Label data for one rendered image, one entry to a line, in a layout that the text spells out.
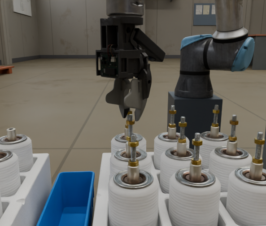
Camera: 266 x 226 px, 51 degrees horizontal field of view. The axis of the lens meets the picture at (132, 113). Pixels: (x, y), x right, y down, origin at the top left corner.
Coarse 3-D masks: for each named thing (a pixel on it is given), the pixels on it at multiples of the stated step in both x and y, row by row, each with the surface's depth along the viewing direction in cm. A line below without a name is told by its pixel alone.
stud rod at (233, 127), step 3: (234, 114) 63; (234, 117) 63; (234, 120) 63; (231, 126) 64; (234, 126) 63; (231, 129) 64; (234, 129) 63; (231, 132) 64; (234, 132) 63; (231, 135) 64; (234, 135) 64; (231, 141) 64; (234, 141) 64
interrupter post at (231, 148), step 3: (228, 141) 64; (228, 144) 64; (231, 144) 64; (234, 144) 63; (228, 147) 64; (231, 147) 64; (234, 147) 64; (228, 150) 64; (231, 150) 64; (234, 150) 64; (228, 153) 64; (231, 153) 64; (234, 153) 64
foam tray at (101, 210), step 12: (108, 156) 81; (108, 168) 73; (108, 180) 67; (96, 204) 57; (108, 204) 58; (168, 204) 60; (96, 216) 53; (108, 216) 57; (168, 216) 53; (228, 216) 53
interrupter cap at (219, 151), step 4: (216, 148) 67; (220, 148) 67; (224, 148) 67; (240, 148) 67; (216, 152) 64; (220, 152) 65; (224, 152) 65; (236, 152) 65; (240, 152) 65; (244, 152) 65; (224, 156) 62; (228, 156) 62; (232, 156) 62; (236, 156) 62; (240, 156) 62; (244, 156) 62
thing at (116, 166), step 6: (114, 162) 61; (120, 162) 60; (126, 162) 60; (144, 162) 61; (150, 162) 63; (114, 168) 61; (120, 168) 60; (126, 168) 60; (144, 168) 61; (150, 168) 63; (114, 174) 62
